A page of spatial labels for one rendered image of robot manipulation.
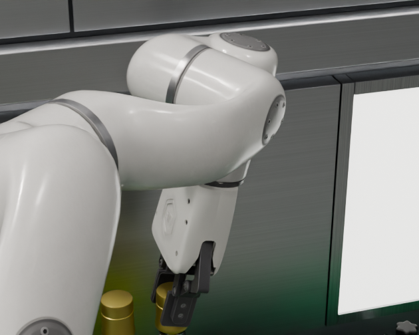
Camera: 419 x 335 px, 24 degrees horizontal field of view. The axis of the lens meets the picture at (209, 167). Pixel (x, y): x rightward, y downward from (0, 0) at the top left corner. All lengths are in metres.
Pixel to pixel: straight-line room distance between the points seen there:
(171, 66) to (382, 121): 0.40
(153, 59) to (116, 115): 0.13
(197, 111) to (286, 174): 0.41
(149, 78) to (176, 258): 0.20
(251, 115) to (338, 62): 0.35
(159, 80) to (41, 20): 0.23
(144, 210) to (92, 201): 0.51
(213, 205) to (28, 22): 0.28
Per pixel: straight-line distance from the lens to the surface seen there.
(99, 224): 0.61
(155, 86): 0.84
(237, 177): 0.94
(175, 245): 0.95
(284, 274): 1.21
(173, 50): 0.84
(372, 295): 1.29
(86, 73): 1.03
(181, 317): 1.01
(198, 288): 0.95
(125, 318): 1.01
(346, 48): 1.11
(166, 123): 0.74
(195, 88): 0.82
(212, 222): 0.93
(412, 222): 1.26
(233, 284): 1.20
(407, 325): 1.25
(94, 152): 0.62
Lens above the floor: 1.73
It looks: 27 degrees down
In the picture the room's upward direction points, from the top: straight up
